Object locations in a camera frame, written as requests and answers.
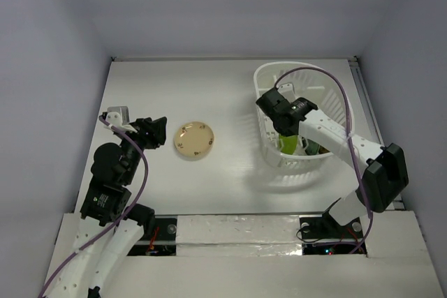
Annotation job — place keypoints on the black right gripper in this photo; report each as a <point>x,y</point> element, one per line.
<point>271,103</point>

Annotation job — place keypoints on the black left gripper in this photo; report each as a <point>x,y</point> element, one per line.
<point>153,131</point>

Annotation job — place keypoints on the beige floral plate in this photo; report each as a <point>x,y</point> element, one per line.
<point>194,140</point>

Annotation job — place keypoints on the lime green plate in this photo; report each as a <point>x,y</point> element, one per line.
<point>287,144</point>

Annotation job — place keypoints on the yellow brown patterned plate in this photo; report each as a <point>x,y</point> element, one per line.
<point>323,150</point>

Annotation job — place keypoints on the cream plate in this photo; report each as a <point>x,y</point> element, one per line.
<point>301,146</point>

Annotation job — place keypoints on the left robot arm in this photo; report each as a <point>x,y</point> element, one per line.
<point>111,221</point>

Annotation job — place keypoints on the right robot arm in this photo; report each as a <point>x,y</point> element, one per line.
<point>381,171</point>

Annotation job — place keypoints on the white plastic dish rack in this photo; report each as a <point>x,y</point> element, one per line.
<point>310,84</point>

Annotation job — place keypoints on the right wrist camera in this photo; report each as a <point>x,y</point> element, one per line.
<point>287,91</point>

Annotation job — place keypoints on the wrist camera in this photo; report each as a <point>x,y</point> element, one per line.
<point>118,117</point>
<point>287,91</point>

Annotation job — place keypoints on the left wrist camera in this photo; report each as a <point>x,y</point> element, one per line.
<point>118,117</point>

